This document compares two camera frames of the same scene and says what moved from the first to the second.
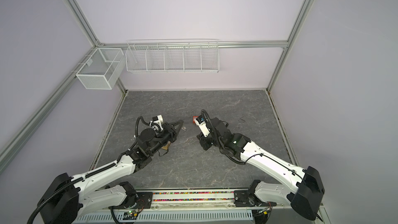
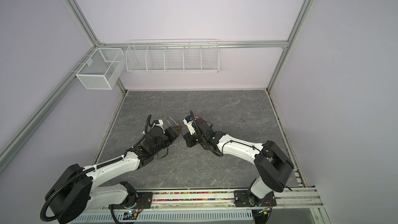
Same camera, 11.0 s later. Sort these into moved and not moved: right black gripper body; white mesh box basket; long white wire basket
Moved: right black gripper body
Not moved: white mesh box basket; long white wire basket
